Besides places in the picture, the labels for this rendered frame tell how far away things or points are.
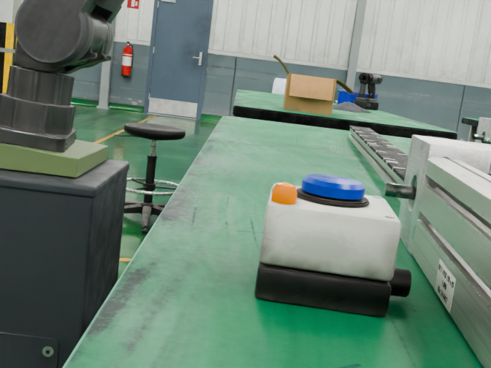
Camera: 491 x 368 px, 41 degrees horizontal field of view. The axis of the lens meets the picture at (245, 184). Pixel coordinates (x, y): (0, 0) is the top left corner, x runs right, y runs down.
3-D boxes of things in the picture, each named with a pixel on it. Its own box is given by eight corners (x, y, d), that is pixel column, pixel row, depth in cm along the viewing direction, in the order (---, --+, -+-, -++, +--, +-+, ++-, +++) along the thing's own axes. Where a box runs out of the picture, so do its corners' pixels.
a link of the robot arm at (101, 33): (32, 80, 79) (11, 79, 74) (44, -5, 77) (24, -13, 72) (105, 95, 78) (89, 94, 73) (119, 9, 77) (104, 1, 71)
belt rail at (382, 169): (348, 138, 168) (350, 126, 168) (364, 139, 168) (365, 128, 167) (408, 213, 74) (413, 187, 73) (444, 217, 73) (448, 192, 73)
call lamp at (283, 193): (271, 197, 40) (274, 178, 40) (296, 201, 40) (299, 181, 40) (270, 202, 38) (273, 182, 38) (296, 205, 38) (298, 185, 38)
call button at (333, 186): (299, 198, 44) (303, 169, 44) (358, 207, 44) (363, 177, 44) (299, 210, 40) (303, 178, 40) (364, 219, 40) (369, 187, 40)
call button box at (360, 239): (261, 263, 47) (272, 177, 46) (397, 282, 47) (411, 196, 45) (253, 299, 39) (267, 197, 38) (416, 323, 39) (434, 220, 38)
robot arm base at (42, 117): (4, 128, 82) (-21, 139, 70) (13, 64, 80) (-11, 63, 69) (77, 141, 83) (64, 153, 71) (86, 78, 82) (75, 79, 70)
